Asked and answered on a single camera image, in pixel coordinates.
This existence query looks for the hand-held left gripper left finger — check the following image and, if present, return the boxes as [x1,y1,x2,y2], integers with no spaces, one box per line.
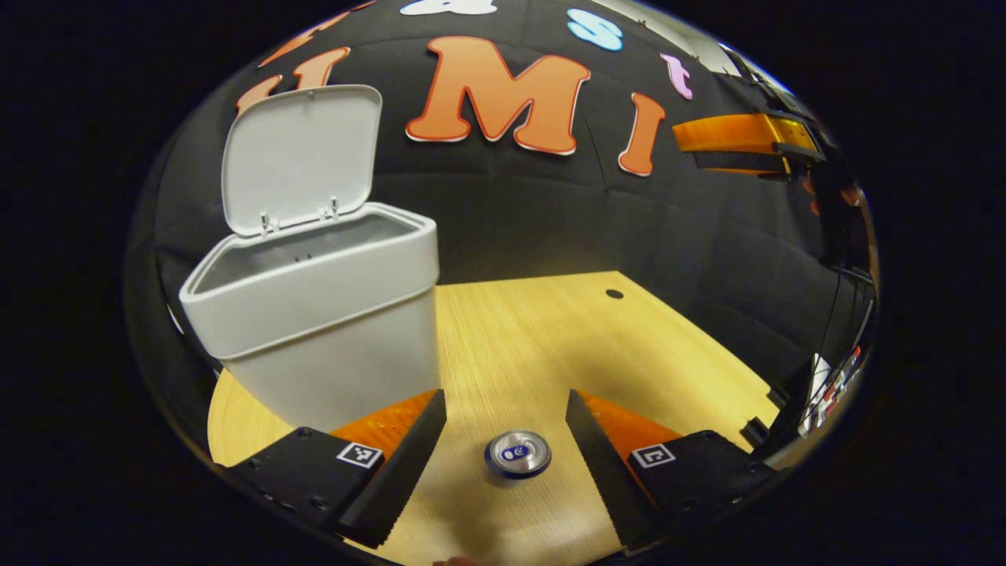
[224,389,449,549]

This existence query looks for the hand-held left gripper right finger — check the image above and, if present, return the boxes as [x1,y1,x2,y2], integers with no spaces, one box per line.
[566,389,787,551]

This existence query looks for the blue pop can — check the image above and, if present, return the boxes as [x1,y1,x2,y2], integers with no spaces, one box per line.
[483,429,553,480]

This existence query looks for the white desktop garbage bin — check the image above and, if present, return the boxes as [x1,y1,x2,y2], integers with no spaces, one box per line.
[178,84,442,433]

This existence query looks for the wooden desktop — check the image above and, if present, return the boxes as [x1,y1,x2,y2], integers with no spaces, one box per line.
[206,270,780,566]

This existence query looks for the white panel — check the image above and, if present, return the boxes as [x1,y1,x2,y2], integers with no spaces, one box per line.
[798,346,865,437]

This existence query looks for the black backdrop cloth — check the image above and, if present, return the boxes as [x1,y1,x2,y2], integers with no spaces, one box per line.
[153,0,834,378]

